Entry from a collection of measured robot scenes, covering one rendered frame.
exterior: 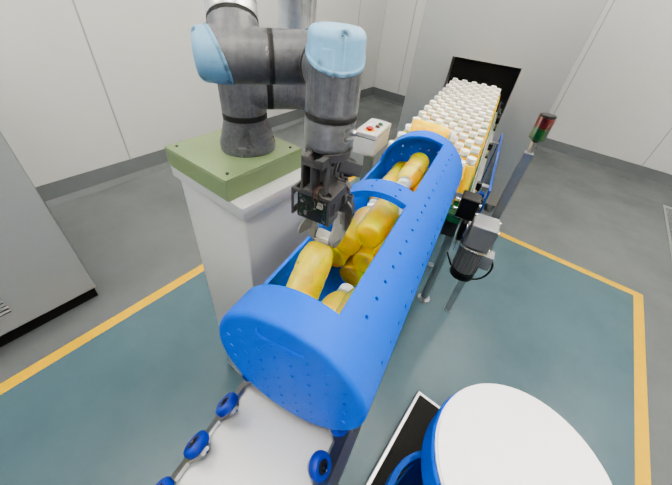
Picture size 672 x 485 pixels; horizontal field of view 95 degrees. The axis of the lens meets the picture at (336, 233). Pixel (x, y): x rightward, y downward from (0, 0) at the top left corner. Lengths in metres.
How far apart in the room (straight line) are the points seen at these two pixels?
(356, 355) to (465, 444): 0.26
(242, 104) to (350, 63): 0.47
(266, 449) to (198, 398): 1.12
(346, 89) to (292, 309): 0.31
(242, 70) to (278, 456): 0.65
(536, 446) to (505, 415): 0.06
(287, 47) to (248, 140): 0.41
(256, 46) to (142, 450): 1.62
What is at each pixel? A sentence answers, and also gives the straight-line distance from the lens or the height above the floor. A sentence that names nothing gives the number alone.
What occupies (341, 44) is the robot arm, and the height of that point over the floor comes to 1.55.
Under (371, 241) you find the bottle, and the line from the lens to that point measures 0.73.
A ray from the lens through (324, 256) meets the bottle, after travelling 0.59.
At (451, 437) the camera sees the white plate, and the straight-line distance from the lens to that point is 0.65.
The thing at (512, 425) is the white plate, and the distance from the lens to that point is 0.70.
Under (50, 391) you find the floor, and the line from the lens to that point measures 2.10.
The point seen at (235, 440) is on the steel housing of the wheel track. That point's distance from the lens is 0.72.
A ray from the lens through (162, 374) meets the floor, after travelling 1.91.
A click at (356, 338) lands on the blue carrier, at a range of 0.48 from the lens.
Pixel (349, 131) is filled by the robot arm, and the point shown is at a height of 1.44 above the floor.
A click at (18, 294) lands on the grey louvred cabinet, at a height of 0.28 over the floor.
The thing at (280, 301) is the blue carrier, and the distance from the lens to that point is 0.47.
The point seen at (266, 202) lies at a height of 1.13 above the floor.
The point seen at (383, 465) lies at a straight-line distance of 1.53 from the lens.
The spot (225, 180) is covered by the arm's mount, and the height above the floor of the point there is 1.21.
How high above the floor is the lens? 1.61
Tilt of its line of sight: 40 degrees down
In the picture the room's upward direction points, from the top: 7 degrees clockwise
